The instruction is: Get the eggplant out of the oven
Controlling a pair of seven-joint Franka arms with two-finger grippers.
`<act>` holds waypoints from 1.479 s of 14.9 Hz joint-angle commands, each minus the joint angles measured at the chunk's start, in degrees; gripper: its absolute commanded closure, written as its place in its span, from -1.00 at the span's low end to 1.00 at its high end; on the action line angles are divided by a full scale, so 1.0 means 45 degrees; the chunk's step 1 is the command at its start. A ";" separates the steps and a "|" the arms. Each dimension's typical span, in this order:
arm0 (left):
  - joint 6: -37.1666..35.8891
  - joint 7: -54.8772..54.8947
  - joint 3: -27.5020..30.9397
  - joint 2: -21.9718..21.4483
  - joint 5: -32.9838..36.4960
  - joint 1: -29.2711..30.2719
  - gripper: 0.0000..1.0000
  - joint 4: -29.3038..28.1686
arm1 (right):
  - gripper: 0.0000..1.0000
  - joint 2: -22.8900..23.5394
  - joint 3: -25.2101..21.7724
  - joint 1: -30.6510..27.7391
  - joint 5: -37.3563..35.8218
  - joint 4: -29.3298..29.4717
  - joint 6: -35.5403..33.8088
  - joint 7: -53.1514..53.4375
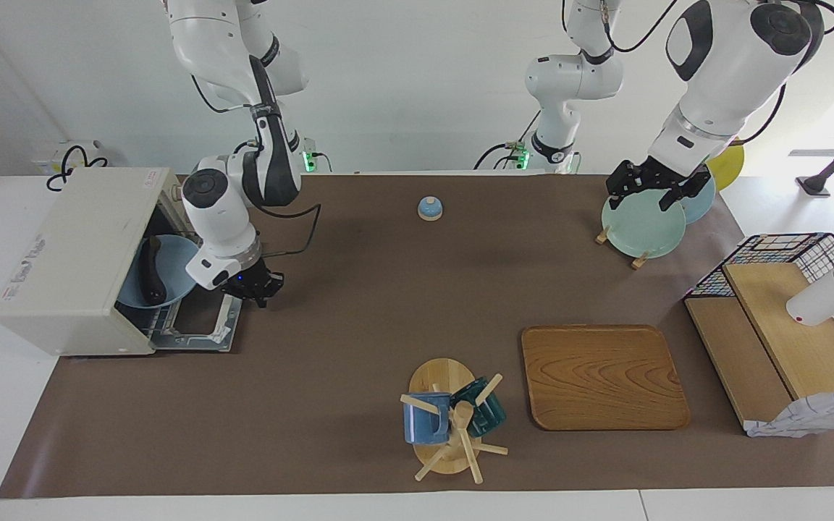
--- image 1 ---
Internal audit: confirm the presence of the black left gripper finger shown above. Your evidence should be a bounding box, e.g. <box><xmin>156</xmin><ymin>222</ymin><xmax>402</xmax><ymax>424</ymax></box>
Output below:
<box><xmin>659</xmin><ymin>168</ymin><xmax>712</xmax><ymax>211</ymax></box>
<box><xmin>606</xmin><ymin>163</ymin><xmax>639</xmax><ymax>211</ymax></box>

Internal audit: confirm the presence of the glass oven door with handle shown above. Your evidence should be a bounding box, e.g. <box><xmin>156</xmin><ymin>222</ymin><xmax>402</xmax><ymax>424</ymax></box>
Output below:
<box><xmin>148</xmin><ymin>293</ymin><xmax>244</xmax><ymax>354</ymax></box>

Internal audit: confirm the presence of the dark purple eggplant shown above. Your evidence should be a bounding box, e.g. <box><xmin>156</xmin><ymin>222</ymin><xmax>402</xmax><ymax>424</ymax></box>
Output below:
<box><xmin>138</xmin><ymin>237</ymin><xmax>169</xmax><ymax>305</ymax></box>

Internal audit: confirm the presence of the metal oven rack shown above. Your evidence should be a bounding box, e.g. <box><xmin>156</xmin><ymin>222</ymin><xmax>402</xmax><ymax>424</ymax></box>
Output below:
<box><xmin>117</xmin><ymin>302</ymin><xmax>180</xmax><ymax>342</ymax></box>

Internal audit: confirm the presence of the cream toaster oven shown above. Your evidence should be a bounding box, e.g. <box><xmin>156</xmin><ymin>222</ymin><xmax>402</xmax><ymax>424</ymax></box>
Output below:
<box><xmin>0</xmin><ymin>168</ymin><xmax>198</xmax><ymax>357</ymax></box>

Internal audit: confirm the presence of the light blue racked plate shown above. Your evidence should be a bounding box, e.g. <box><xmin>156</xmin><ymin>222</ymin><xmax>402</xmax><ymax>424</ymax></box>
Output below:
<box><xmin>678</xmin><ymin>177</ymin><xmax>717</xmax><ymax>225</ymax></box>

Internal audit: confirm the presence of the pale green plate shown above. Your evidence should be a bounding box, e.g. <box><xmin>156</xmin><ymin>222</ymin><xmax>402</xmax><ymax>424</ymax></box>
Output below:
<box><xmin>601</xmin><ymin>190</ymin><xmax>687</xmax><ymax>259</ymax></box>

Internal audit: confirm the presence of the yellow plate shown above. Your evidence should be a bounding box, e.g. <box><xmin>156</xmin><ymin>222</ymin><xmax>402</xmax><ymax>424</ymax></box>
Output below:
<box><xmin>705</xmin><ymin>141</ymin><xmax>745</xmax><ymax>192</ymax></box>

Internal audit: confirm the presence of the wooden plate rack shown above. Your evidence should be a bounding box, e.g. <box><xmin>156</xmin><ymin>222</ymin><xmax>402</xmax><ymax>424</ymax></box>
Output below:
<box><xmin>595</xmin><ymin>226</ymin><xmax>651</xmax><ymax>271</ymax></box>

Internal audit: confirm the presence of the brown table mat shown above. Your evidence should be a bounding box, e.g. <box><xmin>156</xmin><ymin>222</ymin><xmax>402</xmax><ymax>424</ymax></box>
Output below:
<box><xmin>0</xmin><ymin>174</ymin><xmax>834</xmax><ymax>499</ymax></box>

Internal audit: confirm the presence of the low wooden box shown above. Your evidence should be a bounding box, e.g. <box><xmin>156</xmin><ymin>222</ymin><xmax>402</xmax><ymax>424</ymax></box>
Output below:
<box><xmin>685</xmin><ymin>295</ymin><xmax>796</xmax><ymax>435</ymax></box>

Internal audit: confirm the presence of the white cup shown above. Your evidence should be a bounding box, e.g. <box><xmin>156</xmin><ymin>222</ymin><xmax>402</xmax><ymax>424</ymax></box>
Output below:
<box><xmin>786</xmin><ymin>246</ymin><xmax>834</xmax><ymax>326</ymax></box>

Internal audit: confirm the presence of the wooden mug tree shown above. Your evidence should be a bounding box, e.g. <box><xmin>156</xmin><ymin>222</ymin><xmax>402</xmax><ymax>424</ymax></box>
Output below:
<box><xmin>400</xmin><ymin>357</ymin><xmax>509</xmax><ymax>484</ymax></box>

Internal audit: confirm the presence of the tall wooden box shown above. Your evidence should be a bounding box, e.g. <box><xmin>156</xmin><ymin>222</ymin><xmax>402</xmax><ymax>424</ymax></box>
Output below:
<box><xmin>723</xmin><ymin>262</ymin><xmax>834</xmax><ymax>402</ymax></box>

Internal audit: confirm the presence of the wooden serving tray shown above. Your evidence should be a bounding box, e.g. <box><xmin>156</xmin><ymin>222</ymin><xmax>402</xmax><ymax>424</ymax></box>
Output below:
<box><xmin>521</xmin><ymin>324</ymin><xmax>691</xmax><ymax>432</ymax></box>

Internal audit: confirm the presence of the blue mug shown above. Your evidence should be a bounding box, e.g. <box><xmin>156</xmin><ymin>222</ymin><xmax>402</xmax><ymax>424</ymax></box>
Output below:
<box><xmin>403</xmin><ymin>391</ymin><xmax>452</xmax><ymax>445</ymax></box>

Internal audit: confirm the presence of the dark green mug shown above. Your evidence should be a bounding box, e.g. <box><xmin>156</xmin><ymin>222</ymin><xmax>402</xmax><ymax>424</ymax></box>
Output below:
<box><xmin>450</xmin><ymin>376</ymin><xmax>507</xmax><ymax>438</ymax></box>

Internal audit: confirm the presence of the white patterned cloth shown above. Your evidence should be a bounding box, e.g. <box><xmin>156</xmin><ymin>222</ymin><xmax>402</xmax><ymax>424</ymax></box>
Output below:
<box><xmin>744</xmin><ymin>389</ymin><xmax>834</xmax><ymax>438</ymax></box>

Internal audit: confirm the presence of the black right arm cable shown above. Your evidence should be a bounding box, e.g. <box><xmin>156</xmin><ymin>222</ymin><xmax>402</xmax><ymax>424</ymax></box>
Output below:
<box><xmin>250</xmin><ymin>203</ymin><xmax>322</xmax><ymax>258</ymax></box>

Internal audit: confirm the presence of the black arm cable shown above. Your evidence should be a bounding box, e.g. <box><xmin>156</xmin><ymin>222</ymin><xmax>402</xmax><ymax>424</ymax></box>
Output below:
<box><xmin>250</xmin><ymin>203</ymin><xmax>322</xmax><ymax>258</ymax></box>
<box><xmin>604</xmin><ymin>0</ymin><xmax>680</xmax><ymax>54</ymax></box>

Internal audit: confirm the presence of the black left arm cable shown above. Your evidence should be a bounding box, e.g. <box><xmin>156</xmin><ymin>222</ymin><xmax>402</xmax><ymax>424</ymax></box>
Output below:
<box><xmin>604</xmin><ymin>0</ymin><xmax>680</xmax><ymax>54</ymax></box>

